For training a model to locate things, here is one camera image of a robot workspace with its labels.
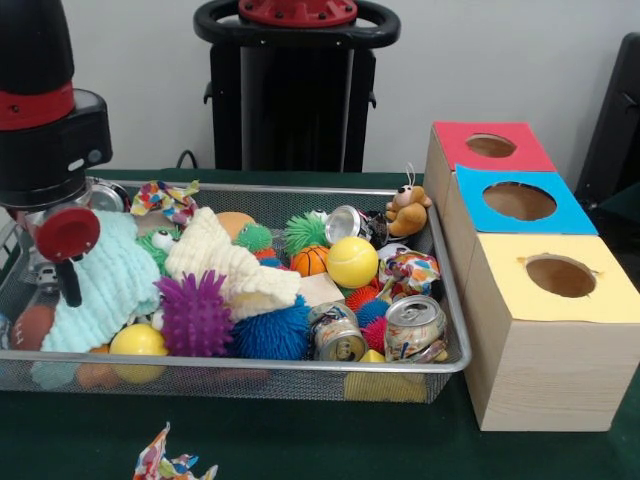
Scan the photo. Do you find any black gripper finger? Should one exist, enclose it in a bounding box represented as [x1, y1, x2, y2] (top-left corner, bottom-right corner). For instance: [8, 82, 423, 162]
[58, 258, 84, 308]

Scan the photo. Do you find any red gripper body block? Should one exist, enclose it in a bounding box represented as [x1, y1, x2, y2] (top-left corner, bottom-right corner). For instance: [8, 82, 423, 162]
[36, 207, 102, 264]

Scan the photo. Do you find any mint green knitted cloth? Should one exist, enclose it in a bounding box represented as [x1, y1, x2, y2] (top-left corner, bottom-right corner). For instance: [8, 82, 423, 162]
[40, 210, 161, 354]

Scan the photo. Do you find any colourful polka dot cloth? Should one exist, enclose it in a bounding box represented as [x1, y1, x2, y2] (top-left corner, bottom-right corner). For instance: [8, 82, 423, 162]
[129, 181, 199, 226]

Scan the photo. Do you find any purple spiky ball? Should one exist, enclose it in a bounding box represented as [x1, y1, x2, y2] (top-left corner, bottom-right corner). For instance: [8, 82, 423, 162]
[154, 271, 234, 358]

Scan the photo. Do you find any cream knitted cloth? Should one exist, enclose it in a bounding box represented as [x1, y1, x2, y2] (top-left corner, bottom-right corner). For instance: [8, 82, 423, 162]
[164, 207, 301, 322]

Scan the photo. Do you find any colourful patchwork cloth scrap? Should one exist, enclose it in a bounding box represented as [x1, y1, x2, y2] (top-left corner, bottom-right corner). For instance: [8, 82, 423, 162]
[133, 423, 219, 480]

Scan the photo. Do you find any clear mesh bin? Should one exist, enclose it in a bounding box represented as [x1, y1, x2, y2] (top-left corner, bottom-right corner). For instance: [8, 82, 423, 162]
[0, 180, 471, 403]

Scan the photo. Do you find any wooden box with three holes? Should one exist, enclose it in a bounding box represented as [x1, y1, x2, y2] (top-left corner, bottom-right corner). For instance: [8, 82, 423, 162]
[422, 121, 640, 433]

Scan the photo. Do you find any grey plastic toy robot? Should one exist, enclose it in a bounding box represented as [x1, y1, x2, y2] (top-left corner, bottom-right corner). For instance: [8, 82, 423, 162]
[30, 258, 63, 295]

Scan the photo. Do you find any small brown football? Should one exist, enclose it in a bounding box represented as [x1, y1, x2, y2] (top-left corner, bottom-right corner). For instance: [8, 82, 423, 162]
[10, 305, 55, 352]

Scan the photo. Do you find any green fuzzy toy with eyes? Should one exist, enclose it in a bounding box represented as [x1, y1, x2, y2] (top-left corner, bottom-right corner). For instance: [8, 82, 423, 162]
[282, 212, 329, 256]
[136, 226, 181, 273]

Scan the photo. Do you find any plain yellow ball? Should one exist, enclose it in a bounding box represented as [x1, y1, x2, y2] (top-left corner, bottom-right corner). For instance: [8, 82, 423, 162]
[108, 323, 169, 385]

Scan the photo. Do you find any small orange basketball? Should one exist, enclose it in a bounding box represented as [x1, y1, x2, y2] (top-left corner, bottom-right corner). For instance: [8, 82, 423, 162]
[290, 245, 329, 278]

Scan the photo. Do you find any dark green table cloth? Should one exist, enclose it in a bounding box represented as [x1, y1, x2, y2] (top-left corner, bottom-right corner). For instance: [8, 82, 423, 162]
[0, 168, 640, 480]

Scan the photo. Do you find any yellow tennis ball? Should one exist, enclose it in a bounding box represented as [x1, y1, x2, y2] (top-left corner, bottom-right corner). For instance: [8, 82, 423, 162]
[325, 236, 379, 289]

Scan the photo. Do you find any silver drink can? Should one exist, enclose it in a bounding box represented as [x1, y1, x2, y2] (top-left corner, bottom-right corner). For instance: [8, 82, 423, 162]
[384, 295, 448, 363]

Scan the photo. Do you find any black office chair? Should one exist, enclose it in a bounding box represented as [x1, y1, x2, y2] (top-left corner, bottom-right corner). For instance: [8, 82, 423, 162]
[575, 33, 640, 226]

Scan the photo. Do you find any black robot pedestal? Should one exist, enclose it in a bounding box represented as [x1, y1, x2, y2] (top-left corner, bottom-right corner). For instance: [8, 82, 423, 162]
[194, 0, 401, 173]

